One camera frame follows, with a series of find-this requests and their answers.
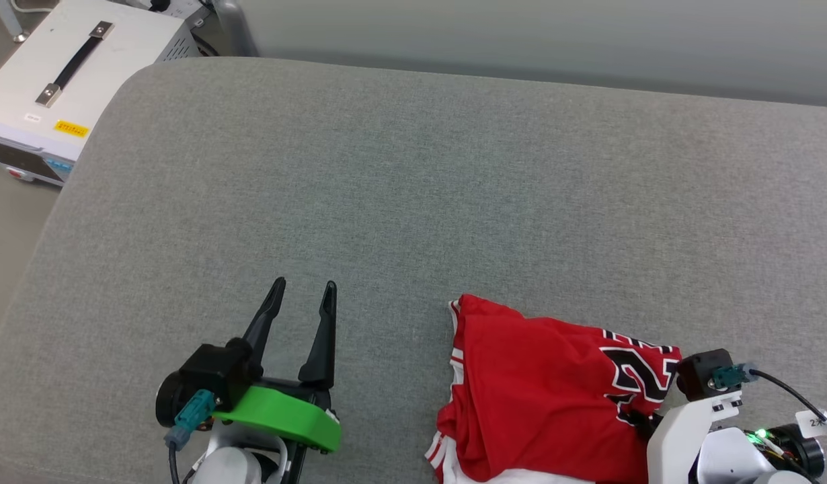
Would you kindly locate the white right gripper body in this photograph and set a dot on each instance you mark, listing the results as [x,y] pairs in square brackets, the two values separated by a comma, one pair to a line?
[672,444]

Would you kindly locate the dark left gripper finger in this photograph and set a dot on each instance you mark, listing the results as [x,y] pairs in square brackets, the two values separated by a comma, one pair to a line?
[323,349]
[262,336]

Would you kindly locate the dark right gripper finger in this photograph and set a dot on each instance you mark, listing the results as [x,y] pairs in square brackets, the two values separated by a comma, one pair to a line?
[643,421]

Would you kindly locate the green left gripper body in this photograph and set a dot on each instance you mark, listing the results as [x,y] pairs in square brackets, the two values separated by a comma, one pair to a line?
[286,413]

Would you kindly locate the red and white jersey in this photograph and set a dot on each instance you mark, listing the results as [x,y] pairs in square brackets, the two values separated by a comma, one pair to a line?
[534,390]

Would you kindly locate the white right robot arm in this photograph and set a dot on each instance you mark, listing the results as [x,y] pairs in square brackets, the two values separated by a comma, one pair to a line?
[729,457]

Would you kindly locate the grey fabric sofa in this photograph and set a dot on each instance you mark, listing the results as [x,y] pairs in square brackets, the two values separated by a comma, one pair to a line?
[386,202]

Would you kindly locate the yellow warning label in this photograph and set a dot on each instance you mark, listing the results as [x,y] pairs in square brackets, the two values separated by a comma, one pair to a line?
[71,128]

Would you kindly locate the white power supply box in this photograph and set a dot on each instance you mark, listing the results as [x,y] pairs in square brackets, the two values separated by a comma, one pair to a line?
[117,74]

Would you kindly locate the grey metal partition leg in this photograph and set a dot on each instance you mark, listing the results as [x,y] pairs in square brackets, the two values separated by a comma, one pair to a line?
[235,27]

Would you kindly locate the black power plug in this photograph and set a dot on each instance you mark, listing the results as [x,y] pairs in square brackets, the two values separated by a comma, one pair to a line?
[159,5]

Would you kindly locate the white partition panel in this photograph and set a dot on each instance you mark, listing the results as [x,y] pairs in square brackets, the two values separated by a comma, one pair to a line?
[521,33]

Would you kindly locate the chrome stand foot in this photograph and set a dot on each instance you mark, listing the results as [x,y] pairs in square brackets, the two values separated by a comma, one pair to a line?
[13,27]

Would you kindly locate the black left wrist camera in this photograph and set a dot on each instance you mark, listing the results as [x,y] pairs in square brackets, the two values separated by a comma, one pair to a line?
[212,370]

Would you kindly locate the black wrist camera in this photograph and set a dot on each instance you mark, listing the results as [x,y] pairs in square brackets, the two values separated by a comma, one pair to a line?
[212,370]
[699,373]

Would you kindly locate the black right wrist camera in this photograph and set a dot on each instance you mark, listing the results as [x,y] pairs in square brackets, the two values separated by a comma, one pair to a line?
[699,373]

